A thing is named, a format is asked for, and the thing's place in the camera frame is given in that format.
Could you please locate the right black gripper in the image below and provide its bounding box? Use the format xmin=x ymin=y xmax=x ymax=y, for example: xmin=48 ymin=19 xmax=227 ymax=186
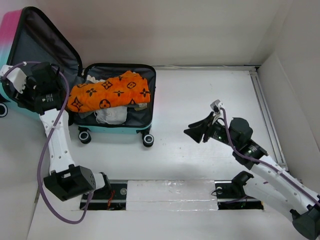
xmin=183 ymin=111 xmax=240 ymax=149

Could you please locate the grey cream fleece blanket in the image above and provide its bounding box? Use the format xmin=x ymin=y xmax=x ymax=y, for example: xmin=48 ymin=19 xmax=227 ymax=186
xmin=74 ymin=72 xmax=148 ymax=121

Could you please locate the teal pink suitcase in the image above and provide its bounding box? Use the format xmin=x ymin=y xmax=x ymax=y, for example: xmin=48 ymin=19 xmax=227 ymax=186
xmin=0 ymin=6 xmax=156 ymax=147

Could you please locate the orange patterned towel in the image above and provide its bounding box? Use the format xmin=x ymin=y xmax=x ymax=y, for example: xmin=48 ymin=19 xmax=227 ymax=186
xmin=66 ymin=70 xmax=152 ymax=113

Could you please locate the white drawstring bag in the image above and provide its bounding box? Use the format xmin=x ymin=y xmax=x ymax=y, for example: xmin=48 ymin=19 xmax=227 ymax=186
xmin=94 ymin=106 xmax=128 ymax=125

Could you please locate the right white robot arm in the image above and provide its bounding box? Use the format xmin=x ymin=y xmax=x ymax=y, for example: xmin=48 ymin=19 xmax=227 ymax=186
xmin=183 ymin=112 xmax=320 ymax=240

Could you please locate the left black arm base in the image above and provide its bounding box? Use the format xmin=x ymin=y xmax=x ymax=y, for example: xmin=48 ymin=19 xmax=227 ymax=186
xmin=87 ymin=180 xmax=128 ymax=211

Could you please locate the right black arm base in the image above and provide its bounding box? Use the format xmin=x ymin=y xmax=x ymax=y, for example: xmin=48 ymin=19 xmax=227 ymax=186
xmin=211 ymin=171 xmax=264 ymax=211

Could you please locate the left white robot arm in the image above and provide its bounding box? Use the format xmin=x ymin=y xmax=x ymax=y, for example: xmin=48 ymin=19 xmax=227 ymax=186
xmin=0 ymin=61 xmax=112 ymax=202

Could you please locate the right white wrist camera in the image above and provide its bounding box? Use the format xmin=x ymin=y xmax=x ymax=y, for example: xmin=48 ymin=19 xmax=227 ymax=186
xmin=210 ymin=99 xmax=223 ymax=116

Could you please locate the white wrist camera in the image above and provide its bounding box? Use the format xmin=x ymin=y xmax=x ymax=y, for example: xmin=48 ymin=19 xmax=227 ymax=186
xmin=0 ymin=65 xmax=27 ymax=94
xmin=210 ymin=99 xmax=223 ymax=116

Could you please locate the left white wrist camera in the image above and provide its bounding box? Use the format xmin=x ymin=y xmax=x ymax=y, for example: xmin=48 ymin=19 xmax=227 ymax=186
xmin=0 ymin=65 xmax=27 ymax=94

